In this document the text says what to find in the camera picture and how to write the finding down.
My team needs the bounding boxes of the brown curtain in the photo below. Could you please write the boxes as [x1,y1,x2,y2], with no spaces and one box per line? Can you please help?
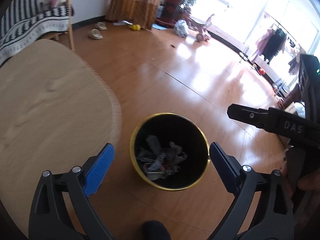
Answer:
[105,0,161,30]

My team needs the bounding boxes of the round wooden coffee table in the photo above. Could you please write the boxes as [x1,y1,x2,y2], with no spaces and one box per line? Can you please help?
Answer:
[1,40,121,236]

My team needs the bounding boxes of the wooden sofa frame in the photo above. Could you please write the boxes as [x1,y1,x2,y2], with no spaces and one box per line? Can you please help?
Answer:
[41,0,75,51]

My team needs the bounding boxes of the far beige slipper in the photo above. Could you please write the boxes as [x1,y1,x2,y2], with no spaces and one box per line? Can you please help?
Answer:
[95,22,107,31]

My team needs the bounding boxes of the black foam microphone tip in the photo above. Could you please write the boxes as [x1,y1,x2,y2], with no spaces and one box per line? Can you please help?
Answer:
[141,220,171,240]

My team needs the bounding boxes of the trash pile in bin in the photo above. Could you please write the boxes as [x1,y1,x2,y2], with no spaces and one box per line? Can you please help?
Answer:
[136,135,187,181]

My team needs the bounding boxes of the black gold-rimmed trash bin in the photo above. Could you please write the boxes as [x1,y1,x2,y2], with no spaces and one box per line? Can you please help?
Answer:
[130,113,210,191]

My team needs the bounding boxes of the red ball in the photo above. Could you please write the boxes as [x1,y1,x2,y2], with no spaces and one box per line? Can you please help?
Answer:
[258,68,265,75]

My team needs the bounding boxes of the yellow toy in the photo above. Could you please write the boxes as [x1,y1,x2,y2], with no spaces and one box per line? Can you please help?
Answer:
[129,24,141,31]

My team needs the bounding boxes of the black white striped sofa cover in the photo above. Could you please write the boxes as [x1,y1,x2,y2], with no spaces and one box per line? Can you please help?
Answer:
[1,0,68,63]

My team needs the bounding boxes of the person's right hand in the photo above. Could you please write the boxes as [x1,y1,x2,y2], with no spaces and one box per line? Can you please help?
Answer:
[280,161,320,209]

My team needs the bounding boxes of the clothes drying rack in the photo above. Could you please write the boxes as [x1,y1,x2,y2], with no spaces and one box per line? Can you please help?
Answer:
[249,12,302,64]

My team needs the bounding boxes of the pink child's tricycle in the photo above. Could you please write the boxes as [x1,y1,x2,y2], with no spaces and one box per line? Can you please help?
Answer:
[184,14,215,42]

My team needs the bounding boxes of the dark red plant pot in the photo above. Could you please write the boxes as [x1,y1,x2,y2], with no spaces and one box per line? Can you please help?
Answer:
[156,0,183,28]

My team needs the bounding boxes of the white paper on floor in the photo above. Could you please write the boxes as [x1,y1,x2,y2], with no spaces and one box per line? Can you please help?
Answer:
[113,20,132,26]

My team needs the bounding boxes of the clear plastic bag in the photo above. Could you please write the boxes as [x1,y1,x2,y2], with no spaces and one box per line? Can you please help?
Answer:
[174,19,189,38]

